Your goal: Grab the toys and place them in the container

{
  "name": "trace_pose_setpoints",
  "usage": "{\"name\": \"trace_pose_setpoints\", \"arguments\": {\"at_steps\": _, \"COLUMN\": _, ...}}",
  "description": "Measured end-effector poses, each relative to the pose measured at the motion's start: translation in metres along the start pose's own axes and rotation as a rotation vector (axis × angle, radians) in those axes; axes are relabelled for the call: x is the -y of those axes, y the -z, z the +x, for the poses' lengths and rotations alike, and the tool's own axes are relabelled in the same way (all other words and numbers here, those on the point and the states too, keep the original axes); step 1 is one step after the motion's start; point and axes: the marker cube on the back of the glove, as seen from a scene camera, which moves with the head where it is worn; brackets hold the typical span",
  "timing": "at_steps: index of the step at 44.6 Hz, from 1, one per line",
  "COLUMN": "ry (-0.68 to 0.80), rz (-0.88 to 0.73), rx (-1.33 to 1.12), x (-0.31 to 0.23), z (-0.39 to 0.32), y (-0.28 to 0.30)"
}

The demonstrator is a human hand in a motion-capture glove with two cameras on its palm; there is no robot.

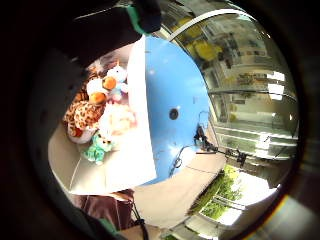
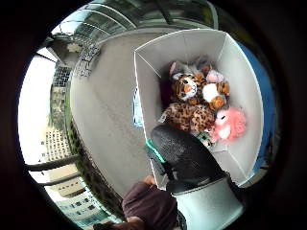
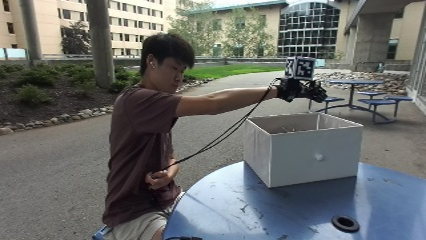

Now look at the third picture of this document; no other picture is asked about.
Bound black ring in table hole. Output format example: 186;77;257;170
330;214;361;233

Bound black glove cable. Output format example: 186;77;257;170
148;77;283;178

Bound dark glass building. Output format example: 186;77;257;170
277;1;342;60

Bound dark small tree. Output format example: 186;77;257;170
60;21;93;56

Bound white cube with black markers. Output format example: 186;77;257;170
283;55;317;81

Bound thick grey pole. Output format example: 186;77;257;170
85;0;116;90

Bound blue picnic table with seats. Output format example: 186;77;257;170
307;79;414;125

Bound white open storage box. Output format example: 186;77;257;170
242;112;365;189

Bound green lawn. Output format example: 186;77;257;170
182;63;286;81

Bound the person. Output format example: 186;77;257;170
101;32;329;240

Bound leafy green tree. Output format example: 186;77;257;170
166;0;223;57
219;7;277;58

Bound grey concrete building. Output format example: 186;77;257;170
334;0;426;72

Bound green-roofed beige building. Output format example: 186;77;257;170
177;0;290;58

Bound maroon t-shirt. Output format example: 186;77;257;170
101;84;183;228

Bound beige shorts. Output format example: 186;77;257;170
102;191;186;240

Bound group of green shrubs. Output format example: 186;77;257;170
0;62;144;107

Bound beige building with many windows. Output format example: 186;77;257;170
0;0;178;58

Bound bed of grey stones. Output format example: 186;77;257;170
311;71;411;96

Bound row of border stones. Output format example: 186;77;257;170
0;78;215;136

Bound blue seat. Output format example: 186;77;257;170
90;225;113;240

